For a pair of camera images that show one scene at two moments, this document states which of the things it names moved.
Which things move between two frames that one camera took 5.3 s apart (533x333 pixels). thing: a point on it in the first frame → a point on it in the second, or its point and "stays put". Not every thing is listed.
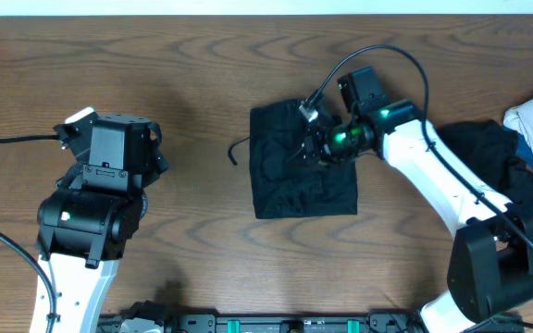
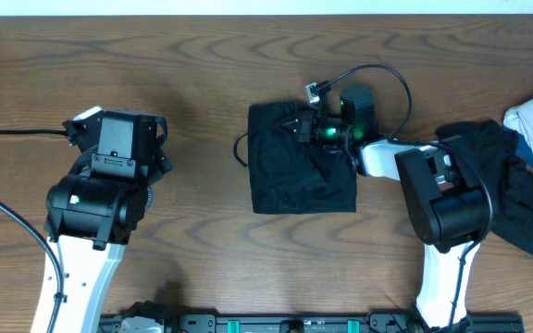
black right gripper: (311, 143) → (305, 127)
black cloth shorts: (299, 189) stays put
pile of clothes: (520, 159) stays put
